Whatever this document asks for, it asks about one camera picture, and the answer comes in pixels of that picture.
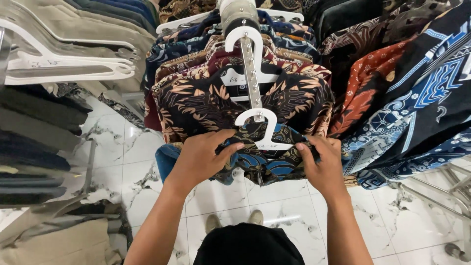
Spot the small white plastic hanger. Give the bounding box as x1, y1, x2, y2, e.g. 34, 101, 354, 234
234, 107, 295, 151

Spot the person's beige shoe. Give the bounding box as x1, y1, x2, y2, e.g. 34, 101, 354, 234
205, 214, 222, 235
248, 209, 265, 226

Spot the blue and black batik shirt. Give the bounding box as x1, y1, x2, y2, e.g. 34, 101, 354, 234
155, 123, 347, 187

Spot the person's left hand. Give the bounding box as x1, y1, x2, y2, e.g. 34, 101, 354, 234
167, 129, 246, 196

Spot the heap of beige clothes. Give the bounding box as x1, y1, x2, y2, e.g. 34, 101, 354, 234
0, 200, 133, 265

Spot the person's black shirt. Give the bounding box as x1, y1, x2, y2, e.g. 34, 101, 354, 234
193, 222, 306, 265

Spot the person's right hand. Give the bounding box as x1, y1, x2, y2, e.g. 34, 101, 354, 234
295, 135, 349, 199

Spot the rack of beige garments with clear hangers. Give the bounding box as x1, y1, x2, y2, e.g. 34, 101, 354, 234
0, 0, 159, 97

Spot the person's beige right shoe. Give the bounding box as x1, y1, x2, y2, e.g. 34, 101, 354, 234
248, 209, 265, 226

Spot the stack of folded dark trousers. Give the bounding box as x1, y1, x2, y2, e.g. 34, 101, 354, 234
0, 85, 94, 207

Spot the rack of dark batik shirts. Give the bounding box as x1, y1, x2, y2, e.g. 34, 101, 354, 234
305, 0, 471, 190

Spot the row of hanging batik shirts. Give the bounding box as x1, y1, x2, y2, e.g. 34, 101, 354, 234
143, 9, 332, 132

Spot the chrome upright bar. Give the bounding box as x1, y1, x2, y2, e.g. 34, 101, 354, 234
82, 139, 97, 196

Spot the white hanger with handwritten mark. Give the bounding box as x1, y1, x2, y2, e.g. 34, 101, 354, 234
220, 26, 281, 102

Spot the chrome rack stand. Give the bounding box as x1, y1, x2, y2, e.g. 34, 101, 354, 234
395, 162, 471, 263

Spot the person's beige left shoe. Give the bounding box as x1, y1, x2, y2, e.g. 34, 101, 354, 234
205, 214, 222, 235

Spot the wide white plastic hanger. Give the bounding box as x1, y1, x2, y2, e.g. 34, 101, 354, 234
156, 8, 305, 35

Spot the black brown leaf batik shirt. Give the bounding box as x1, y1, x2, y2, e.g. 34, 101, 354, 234
152, 64, 335, 145

